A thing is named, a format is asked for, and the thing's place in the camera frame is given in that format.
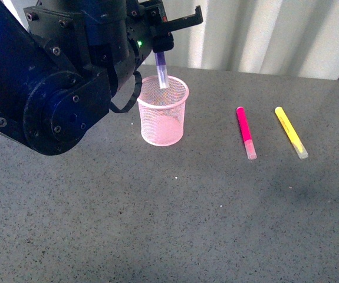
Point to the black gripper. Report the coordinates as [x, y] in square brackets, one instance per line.
[121, 34]

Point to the pink mesh pen cup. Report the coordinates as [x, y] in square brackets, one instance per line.
[162, 111]

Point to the yellow highlighter pen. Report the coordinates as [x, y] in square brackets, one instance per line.
[291, 133]

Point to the pink highlighter pen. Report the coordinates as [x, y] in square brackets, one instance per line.
[246, 133]

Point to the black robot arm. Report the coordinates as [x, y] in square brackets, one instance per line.
[74, 63]

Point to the purple highlighter pen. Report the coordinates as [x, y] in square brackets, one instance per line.
[161, 70]

